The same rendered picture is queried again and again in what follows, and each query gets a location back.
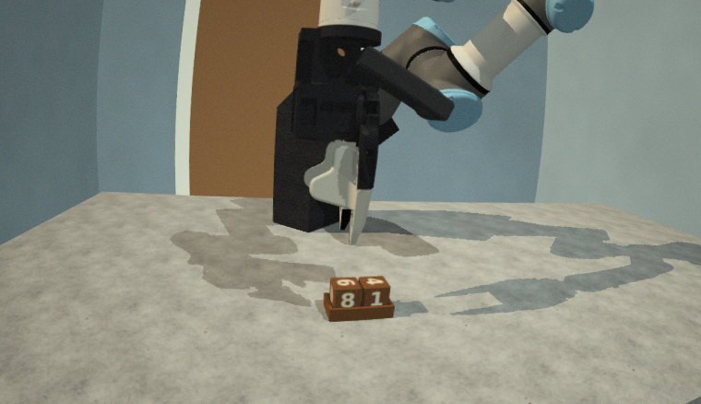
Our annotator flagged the brown wooden tray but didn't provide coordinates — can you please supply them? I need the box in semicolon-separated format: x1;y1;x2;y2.
324;292;395;322

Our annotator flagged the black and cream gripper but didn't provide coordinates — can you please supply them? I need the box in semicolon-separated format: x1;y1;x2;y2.
291;24;382;245

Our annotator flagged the brown cube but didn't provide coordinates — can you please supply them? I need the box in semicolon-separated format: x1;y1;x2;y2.
329;277;362;308
358;276;390;307

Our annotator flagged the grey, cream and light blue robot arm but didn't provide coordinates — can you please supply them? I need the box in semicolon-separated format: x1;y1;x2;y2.
318;0;594;132

